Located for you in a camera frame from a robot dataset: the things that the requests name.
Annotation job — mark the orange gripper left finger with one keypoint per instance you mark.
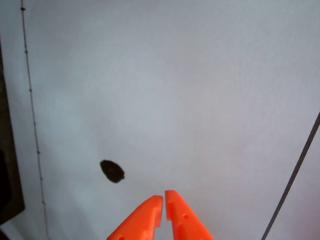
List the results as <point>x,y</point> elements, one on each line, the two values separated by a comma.
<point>140,220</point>

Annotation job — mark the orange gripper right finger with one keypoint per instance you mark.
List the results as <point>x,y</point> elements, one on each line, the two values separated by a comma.
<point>182,220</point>

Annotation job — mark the white paper sheet with lines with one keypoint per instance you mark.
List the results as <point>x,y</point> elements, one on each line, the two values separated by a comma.
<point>175,87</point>

